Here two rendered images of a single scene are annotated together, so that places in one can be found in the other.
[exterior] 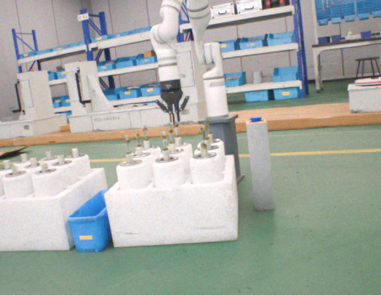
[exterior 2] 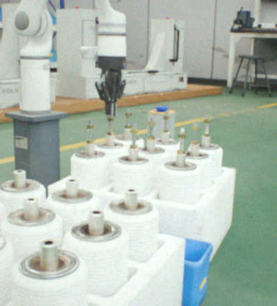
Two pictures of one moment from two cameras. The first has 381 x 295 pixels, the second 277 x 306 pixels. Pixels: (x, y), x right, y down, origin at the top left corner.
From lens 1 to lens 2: 1.60 m
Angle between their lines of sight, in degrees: 76
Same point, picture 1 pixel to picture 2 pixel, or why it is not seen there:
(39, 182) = (155, 224)
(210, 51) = (46, 19)
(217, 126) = (53, 123)
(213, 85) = (46, 68)
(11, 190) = (125, 263)
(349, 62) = not seen: outside the picture
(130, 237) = not seen: hidden behind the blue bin
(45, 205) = (175, 260)
